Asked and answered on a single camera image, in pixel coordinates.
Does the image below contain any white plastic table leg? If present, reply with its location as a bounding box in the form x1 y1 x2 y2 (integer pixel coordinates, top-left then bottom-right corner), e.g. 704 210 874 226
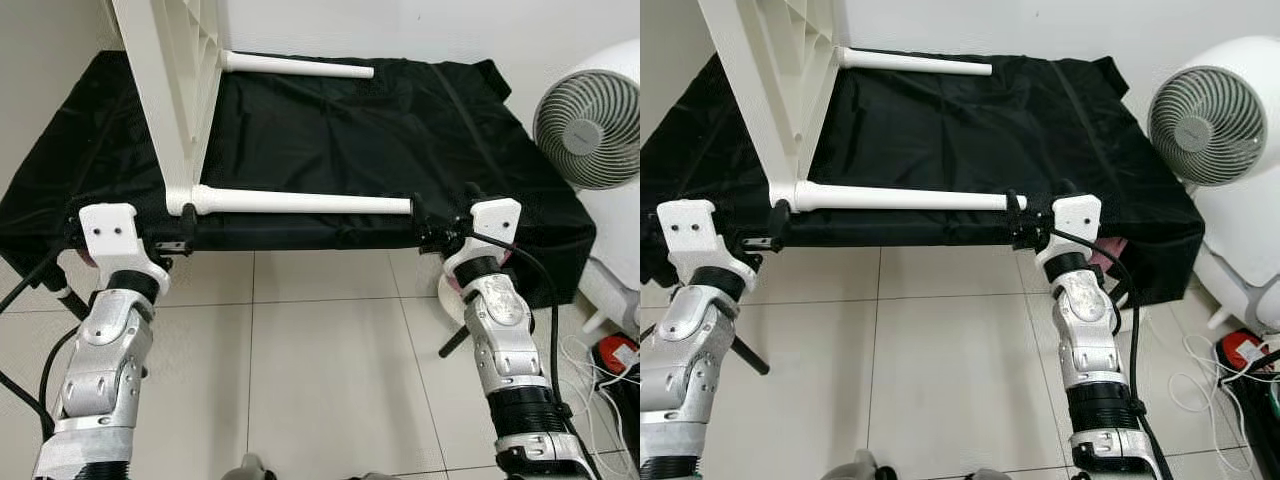
837 45 995 78
221 49 377 81
165 184 414 218
769 179 1029 214

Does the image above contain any white plastic table top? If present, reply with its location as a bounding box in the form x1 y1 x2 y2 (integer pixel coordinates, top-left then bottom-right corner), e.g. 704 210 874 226
110 0 227 217
696 0 847 212

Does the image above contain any pink white round stool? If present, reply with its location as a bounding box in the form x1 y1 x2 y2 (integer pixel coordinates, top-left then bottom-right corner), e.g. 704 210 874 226
438 250 517 327
1095 235 1138 293

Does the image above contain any black table cloth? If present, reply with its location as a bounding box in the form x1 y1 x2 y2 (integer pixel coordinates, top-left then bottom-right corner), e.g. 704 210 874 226
0 48 599 311
640 46 1207 307

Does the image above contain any white floor fan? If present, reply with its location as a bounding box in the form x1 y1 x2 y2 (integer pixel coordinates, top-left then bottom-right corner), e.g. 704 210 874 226
1147 34 1280 333
532 38 640 333

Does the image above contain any red object on floor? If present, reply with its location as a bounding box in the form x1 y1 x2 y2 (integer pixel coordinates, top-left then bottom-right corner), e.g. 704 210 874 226
1217 329 1268 374
596 333 640 378

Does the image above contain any grey robot left foot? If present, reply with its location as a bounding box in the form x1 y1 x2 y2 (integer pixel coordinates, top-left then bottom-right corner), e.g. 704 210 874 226
221 453 278 480
849 449 898 480

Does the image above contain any black storage crate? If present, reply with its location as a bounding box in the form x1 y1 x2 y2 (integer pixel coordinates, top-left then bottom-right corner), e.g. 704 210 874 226
1238 348 1280 453

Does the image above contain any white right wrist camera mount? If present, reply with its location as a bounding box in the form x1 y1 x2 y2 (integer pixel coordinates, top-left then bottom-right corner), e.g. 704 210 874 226
441 197 524 287
1034 193 1104 273

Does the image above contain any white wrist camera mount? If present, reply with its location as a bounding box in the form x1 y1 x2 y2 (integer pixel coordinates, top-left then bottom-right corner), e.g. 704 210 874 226
441 197 524 287
77 202 172 292
654 197 759 292
1034 193 1104 273

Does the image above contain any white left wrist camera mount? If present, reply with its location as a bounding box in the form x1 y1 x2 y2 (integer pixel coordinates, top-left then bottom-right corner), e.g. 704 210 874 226
654 197 759 292
77 202 172 292

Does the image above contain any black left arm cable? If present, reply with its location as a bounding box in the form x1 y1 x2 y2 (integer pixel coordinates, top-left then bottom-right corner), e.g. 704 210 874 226
0 238 83 443

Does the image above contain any white floor cable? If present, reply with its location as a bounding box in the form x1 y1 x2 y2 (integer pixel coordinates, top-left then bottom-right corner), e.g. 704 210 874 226
1163 318 1280 443
558 333 640 473

